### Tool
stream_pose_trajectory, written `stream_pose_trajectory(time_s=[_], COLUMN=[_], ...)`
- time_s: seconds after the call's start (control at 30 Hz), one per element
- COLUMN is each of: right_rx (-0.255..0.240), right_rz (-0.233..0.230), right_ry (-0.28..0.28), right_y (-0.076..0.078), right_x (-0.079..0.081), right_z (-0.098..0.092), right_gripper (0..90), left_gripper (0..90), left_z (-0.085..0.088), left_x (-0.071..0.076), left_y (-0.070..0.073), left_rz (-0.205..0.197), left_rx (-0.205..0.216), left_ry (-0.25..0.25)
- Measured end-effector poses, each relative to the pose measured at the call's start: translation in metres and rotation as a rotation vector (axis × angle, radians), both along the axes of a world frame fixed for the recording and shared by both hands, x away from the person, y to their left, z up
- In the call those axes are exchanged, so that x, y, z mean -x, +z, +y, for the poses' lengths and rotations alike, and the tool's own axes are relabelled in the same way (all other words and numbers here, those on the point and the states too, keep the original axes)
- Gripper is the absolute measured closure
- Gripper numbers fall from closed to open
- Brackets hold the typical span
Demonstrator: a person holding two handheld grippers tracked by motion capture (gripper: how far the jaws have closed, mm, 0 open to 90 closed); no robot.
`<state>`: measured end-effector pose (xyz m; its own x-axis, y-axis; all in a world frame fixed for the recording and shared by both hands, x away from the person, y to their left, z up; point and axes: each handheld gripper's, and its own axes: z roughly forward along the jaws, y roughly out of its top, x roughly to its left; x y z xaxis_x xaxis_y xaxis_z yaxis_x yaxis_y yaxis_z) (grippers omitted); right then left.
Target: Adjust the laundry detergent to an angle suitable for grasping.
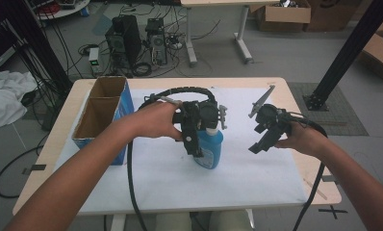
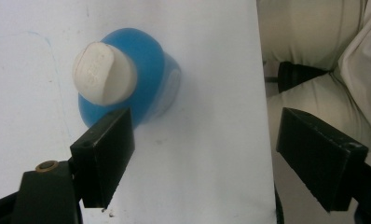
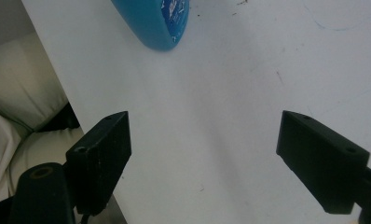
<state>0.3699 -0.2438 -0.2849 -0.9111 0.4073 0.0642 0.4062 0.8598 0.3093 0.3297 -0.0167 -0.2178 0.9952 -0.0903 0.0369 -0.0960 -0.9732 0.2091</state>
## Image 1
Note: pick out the open cardboard box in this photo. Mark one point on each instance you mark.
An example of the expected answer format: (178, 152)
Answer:
(285, 14)

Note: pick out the white table mat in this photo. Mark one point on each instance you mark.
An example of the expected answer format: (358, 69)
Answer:
(244, 176)

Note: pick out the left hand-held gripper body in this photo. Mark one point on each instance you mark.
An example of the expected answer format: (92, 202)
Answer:
(205, 112)

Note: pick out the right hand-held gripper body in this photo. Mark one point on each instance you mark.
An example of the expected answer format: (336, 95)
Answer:
(274, 120)

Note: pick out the person's leg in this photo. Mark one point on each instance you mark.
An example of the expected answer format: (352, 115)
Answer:
(173, 223)
(231, 221)

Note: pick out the large closed cardboard box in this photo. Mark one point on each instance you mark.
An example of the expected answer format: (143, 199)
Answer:
(334, 16)

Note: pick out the small black computer tower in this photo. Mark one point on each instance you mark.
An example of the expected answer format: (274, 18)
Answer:
(156, 41)

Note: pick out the person's right leg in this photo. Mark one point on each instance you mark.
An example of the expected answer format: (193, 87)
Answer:
(231, 221)

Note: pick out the blue cardboard box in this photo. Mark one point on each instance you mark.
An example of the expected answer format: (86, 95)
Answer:
(125, 109)

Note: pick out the round white table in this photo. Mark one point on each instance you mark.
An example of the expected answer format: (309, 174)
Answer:
(67, 12)

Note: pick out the light wooden table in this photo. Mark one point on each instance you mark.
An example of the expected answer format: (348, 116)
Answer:
(180, 82)

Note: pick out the thin wooden stick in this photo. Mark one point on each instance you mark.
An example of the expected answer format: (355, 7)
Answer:
(316, 190)

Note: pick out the dark floor mat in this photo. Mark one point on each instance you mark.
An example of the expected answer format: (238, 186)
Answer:
(346, 122)

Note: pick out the white cloth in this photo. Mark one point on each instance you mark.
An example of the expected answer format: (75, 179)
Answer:
(6, 96)

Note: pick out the brown cardboard box with flap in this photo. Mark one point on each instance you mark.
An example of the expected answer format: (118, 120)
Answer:
(378, 54)

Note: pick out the small grey power supply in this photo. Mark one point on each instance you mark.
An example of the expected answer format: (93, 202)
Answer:
(94, 57)

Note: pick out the large black computer tower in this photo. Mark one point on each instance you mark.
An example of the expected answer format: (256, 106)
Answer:
(125, 38)

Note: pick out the black metal post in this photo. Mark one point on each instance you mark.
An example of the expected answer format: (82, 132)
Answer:
(350, 48)

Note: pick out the person's right hand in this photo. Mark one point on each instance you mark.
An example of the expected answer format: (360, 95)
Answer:
(305, 139)

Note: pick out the black metal stand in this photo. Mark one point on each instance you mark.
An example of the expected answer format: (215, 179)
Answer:
(42, 41)

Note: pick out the person's left hand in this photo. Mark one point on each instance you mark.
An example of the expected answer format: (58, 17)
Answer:
(154, 120)

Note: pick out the blue bottle with white cap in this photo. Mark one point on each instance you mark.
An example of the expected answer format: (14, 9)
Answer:
(212, 150)

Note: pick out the small blue container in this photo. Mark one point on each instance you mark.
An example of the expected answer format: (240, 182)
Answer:
(85, 12)

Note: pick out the person's left leg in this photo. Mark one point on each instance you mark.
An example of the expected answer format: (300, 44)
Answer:
(173, 223)

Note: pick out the white-legged desk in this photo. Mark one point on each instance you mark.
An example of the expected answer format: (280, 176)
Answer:
(190, 38)

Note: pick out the grey tape strip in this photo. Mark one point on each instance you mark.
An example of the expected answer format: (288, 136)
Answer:
(329, 179)

